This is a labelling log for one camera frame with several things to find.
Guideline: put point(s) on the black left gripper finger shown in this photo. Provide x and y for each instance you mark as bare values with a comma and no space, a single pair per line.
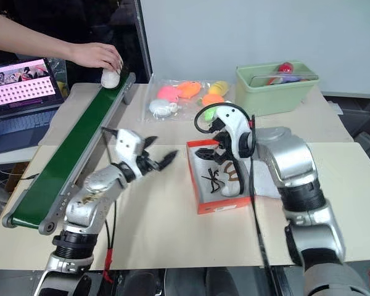
151,143
169,158

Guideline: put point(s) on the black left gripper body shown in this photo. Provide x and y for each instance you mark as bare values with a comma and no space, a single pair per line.
146,165

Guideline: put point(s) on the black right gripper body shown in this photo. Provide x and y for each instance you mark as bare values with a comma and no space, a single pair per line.
223,142

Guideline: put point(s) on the white shoe with black laces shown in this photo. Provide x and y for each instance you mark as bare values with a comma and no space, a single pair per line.
231,189

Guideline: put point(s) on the white plush toy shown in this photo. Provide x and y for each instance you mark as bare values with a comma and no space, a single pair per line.
109,79

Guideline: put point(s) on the person's bare forearm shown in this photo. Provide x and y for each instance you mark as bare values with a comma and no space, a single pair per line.
27,37

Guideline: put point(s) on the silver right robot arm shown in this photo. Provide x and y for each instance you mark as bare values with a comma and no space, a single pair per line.
290,160

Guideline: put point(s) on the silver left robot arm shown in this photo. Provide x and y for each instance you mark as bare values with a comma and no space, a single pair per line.
95,182

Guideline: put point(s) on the orange shoebox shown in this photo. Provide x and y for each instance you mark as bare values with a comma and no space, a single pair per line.
222,207

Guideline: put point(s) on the person's bare hand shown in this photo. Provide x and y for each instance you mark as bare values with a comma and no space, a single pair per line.
95,55

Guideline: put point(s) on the green toy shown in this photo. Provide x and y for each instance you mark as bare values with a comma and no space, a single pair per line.
209,114

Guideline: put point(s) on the orange round toy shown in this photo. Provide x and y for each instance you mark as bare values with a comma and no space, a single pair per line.
212,99

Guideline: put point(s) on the pink toy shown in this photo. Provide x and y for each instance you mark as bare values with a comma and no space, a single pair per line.
168,93

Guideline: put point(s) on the yellow toy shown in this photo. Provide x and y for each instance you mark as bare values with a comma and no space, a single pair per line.
218,87

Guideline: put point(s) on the orange fish toy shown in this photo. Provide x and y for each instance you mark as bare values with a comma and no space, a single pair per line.
189,88

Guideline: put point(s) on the light green plastic bin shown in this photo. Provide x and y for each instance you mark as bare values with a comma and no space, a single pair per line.
271,98

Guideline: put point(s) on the red orange toy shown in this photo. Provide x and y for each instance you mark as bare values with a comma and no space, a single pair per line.
272,80

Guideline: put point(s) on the purple toy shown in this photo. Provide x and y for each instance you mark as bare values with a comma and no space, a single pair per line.
291,78

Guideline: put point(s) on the red ball toy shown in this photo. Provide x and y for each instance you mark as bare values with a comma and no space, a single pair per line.
286,67

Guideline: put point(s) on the open laptop computer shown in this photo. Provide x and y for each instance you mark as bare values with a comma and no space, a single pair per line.
21,101

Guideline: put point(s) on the dark clutter with red part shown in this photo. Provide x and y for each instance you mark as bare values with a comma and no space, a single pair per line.
367,129

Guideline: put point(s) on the person's dark clothed body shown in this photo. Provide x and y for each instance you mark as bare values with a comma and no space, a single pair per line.
64,18

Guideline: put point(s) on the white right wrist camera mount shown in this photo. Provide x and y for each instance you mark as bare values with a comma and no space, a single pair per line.
231,123

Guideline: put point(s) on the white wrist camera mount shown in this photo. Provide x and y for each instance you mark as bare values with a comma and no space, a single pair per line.
231,123
128,148

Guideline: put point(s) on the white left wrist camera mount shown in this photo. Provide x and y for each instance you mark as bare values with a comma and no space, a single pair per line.
128,148

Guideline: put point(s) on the green conveyor belt grey frame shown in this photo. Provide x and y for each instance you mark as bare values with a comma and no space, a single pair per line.
77,145

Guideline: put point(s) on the black vertical frame post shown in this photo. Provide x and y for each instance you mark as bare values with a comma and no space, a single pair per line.
143,40

